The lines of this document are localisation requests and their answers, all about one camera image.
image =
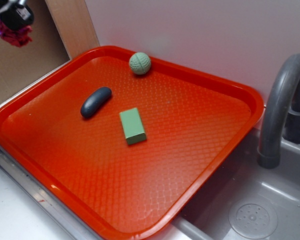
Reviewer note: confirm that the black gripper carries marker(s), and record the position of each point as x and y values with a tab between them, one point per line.
16	17

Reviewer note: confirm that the red paper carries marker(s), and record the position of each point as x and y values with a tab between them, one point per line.
17	38

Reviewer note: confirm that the brown cardboard panel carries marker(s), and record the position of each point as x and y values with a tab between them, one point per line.
21	66

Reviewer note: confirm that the wooden board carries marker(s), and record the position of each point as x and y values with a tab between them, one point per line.
74	25

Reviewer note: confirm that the dark blue oblong object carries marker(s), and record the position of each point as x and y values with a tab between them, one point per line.
92	104

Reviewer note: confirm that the green dimpled ball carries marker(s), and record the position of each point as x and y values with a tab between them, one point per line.
140	63

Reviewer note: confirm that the green rectangular block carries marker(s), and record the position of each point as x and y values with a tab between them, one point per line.
132	125

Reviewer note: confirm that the orange plastic tray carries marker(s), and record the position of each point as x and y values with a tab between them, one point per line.
192	120

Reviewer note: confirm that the grey toy faucet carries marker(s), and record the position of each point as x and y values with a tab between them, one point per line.
281	118

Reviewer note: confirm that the grey plastic sink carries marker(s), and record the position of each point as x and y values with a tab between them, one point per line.
206	215

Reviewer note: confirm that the round sink drain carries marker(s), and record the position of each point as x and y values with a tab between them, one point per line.
253	219

